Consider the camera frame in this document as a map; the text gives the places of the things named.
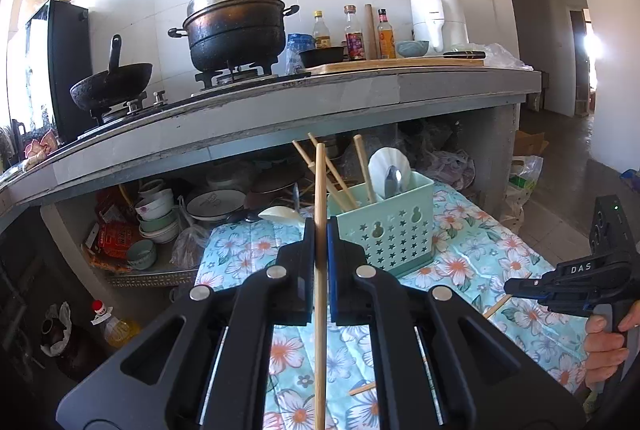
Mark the red snack packet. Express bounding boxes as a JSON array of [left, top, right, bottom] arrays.
[[82, 190, 143, 268]]

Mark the dark jar with white bag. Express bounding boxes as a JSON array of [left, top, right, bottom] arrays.
[[40, 303, 101, 381]]

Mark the white rimmed bowl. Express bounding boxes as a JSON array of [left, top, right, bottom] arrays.
[[134, 179, 176, 221]]

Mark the clear plastic bags heap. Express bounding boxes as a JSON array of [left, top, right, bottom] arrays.
[[400, 117, 466, 156]]

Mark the black wok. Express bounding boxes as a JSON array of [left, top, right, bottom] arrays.
[[69, 34, 154, 111]]

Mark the wooden rolling pin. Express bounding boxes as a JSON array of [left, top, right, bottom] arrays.
[[364, 3, 381, 60]]

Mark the red-label sauce bottle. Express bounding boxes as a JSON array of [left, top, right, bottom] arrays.
[[343, 5, 365, 61]]

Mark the yellow-capped sauce bottle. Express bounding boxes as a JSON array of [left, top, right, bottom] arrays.
[[312, 10, 332, 50]]

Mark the black countertop appliance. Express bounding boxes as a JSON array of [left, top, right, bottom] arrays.
[[7, 0, 92, 146]]

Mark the clear crumpled plastic bag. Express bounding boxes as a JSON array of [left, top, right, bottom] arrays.
[[450, 43, 535, 71]]

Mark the white air fryer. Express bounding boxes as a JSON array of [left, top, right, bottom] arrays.
[[410, 0, 470, 54]]

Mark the pale green bowl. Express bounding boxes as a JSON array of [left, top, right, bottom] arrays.
[[125, 239, 157, 271]]

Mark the perforated metal rack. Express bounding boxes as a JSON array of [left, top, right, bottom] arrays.
[[105, 267, 201, 288]]

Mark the wooden cutting board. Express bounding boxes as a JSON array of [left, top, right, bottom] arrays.
[[302, 55, 487, 75]]

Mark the black cooking pot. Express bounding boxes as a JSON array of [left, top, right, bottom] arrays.
[[167, 0, 301, 74]]

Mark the cooking oil bottle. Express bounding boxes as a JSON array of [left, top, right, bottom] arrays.
[[91, 300, 143, 348]]

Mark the gas stove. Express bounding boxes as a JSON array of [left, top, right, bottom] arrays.
[[75, 60, 313, 138]]

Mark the person's right hand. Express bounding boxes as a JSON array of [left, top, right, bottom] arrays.
[[584, 309, 640, 393]]

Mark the blue plastic packet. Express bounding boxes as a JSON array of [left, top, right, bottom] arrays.
[[285, 33, 317, 74]]

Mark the rice bag in plastic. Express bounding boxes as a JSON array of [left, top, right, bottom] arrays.
[[502, 155, 545, 236]]

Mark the purple tinted plastic bag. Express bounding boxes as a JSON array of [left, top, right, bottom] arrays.
[[427, 150, 476, 191]]

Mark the green ceramic bowl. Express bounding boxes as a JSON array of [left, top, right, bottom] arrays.
[[137, 219, 182, 245]]

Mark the green star-perforated utensil holder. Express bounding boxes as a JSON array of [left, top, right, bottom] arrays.
[[327, 173, 436, 278]]

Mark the black shallow bowl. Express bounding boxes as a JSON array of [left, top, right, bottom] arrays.
[[298, 46, 347, 68]]

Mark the white patterned plate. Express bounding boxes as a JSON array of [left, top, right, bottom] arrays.
[[185, 190, 248, 223]]

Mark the metal spoon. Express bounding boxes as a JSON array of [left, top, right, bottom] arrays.
[[384, 165, 408, 199]]

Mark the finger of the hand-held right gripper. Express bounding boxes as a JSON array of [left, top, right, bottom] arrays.
[[504, 277, 615, 315]]

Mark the teal ceramic bowl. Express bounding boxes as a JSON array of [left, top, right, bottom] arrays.
[[395, 40, 431, 60]]

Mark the orange-label sauce bottle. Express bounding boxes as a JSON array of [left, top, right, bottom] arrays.
[[376, 8, 397, 60]]

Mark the pink crinkled packet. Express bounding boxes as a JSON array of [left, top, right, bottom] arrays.
[[22, 130, 61, 158]]

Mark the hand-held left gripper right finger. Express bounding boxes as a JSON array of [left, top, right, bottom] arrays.
[[326, 216, 586, 430]]

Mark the grey concrete counter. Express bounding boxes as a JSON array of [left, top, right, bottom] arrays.
[[0, 65, 543, 241]]

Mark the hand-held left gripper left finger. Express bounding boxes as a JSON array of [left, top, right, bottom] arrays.
[[56, 223, 317, 430]]

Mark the small clear plastic bag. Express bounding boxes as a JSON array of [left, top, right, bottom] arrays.
[[171, 225, 211, 268]]

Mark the cardboard box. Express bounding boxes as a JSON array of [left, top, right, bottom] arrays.
[[512, 129, 550, 161]]

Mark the floral turquoise blanket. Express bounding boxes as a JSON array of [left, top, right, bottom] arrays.
[[192, 180, 601, 430]]

